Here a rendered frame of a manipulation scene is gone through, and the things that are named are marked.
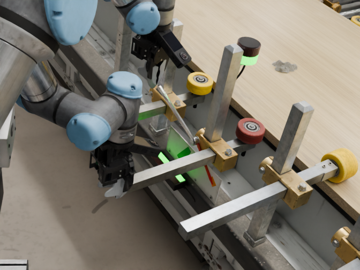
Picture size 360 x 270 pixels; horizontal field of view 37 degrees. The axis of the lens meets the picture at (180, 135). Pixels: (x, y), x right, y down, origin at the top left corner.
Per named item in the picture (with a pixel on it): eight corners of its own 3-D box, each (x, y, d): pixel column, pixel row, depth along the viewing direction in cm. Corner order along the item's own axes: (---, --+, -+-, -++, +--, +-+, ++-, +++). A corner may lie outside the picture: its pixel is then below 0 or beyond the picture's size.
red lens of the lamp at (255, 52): (245, 58, 131) (247, 51, 130) (231, 46, 135) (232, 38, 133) (263, 54, 134) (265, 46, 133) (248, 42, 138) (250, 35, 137)
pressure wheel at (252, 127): (240, 167, 153) (250, 137, 145) (224, 150, 157) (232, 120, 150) (261, 159, 157) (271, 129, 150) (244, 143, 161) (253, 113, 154)
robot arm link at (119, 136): (127, 106, 122) (145, 127, 117) (125, 121, 125) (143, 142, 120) (97, 113, 118) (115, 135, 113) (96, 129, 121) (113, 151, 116)
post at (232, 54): (199, 188, 159) (233, 50, 129) (192, 180, 161) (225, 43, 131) (208, 185, 161) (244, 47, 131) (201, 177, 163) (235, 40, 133)
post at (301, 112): (252, 249, 145) (304, 110, 114) (244, 240, 147) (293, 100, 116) (261, 244, 147) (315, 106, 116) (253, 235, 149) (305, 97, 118)
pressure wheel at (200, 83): (205, 117, 169) (212, 87, 161) (180, 111, 169) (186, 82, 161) (208, 102, 175) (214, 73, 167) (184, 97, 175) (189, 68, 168)
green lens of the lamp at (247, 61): (243, 67, 133) (245, 59, 132) (229, 54, 136) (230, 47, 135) (261, 62, 136) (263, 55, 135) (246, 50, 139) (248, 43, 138)
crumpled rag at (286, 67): (273, 72, 175) (275, 66, 174) (270, 60, 181) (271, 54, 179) (299, 75, 176) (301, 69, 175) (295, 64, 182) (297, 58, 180)
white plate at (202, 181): (214, 205, 153) (220, 180, 147) (165, 149, 168) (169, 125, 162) (215, 204, 153) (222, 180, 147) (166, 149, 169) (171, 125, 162)
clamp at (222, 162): (220, 173, 146) (224, 159, 143) (192, 143, 154) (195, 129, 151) (236, 166, 149) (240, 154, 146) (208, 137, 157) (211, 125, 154)
